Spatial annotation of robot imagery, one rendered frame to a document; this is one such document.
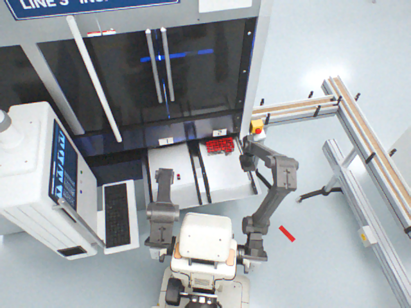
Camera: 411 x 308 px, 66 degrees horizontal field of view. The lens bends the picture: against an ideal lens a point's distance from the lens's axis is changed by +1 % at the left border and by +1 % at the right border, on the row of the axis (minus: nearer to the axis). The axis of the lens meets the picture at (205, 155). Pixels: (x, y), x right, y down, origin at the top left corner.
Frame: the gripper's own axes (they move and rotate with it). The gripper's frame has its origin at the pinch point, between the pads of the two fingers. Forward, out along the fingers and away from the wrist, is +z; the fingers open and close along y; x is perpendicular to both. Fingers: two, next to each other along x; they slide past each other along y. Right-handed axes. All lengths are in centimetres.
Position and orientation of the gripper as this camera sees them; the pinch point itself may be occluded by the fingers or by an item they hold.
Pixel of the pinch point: (245, 170)
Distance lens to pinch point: 176.4
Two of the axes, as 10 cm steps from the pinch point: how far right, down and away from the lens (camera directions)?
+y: -2.0, -8.4, 5.0
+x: -9.8, 1.7, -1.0
